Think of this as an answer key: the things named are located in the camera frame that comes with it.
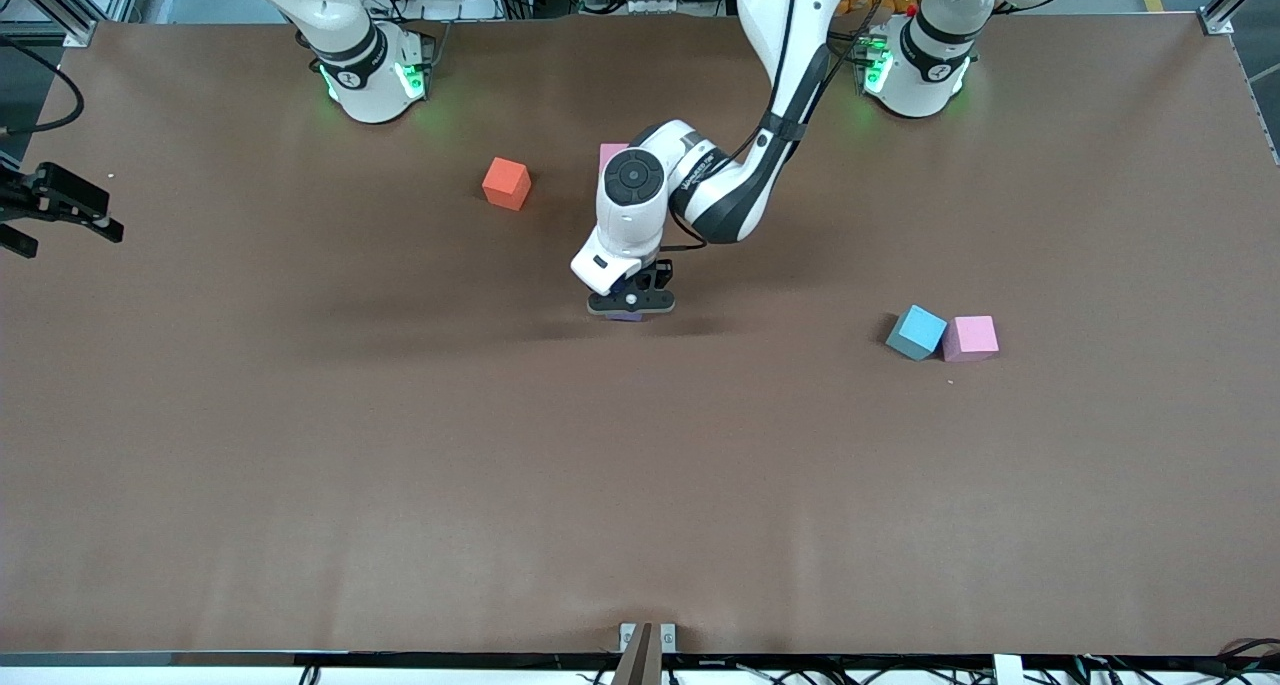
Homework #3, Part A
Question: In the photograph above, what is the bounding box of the orange foam block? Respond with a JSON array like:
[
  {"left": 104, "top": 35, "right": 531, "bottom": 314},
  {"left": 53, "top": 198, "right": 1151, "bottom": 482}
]
[{"left": 482, "top": 157, "right": 533, "bottom": 212}]

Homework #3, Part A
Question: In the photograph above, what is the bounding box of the brown paper table cover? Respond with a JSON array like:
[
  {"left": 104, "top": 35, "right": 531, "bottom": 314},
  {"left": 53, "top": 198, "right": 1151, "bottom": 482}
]
[{"left": 0, "top": 13, "right": 1280, "bottom": 656}]

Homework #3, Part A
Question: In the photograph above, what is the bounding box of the light blue foam block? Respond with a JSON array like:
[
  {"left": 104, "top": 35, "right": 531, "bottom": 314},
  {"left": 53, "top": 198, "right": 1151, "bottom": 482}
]
[{"left": 885, "top": 305, "right": 949, "bottom": 362}]

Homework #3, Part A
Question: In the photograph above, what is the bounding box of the pale pink foam block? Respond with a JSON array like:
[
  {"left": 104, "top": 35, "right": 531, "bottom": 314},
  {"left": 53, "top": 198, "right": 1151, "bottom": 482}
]
[{"left": 942, "top": 315, "right": 1000, "bottom": 363}]

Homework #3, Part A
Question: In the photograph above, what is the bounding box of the brown wedge strip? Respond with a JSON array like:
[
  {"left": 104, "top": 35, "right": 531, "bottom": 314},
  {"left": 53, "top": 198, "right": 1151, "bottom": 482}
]
[{"left": 612, "top": 622, "right": 664, "bottom": 685}]

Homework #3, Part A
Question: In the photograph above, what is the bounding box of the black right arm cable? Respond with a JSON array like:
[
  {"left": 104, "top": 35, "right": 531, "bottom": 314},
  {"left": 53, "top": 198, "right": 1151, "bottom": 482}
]
[{"left": 0, "top": 33, "right": 86, "bottom": 138}]

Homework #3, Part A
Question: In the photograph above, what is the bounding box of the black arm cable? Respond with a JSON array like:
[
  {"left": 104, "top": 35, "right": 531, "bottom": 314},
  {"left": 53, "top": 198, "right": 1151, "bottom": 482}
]
[
  {"left": 0, "top": 33, "right": 86, "bottom": 138},
  {"left": 740, "top": 0, "right": 801, "bottom": 161}
]

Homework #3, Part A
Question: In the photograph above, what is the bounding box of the aluminium frame post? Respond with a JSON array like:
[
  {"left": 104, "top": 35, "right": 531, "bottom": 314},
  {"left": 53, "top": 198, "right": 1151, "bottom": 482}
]
[
  {"left": 0, "top": 0, "right": 151, "bottom": 48},
  {"left": 1198, "top": 0, "right": 1280, "bottom": 166}
]

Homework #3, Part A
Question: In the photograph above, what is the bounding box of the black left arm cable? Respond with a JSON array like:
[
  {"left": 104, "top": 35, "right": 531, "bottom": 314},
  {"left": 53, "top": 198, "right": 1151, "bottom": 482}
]
[{"left": 740, "top": 0, "right": 801, "bottom": 161}]

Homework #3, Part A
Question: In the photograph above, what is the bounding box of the metal table edge bracket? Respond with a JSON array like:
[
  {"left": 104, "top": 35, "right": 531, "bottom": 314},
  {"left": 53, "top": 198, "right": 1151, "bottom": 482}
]
[{"left": 618, "top": 622, "right": 678, "bottom": 654}]

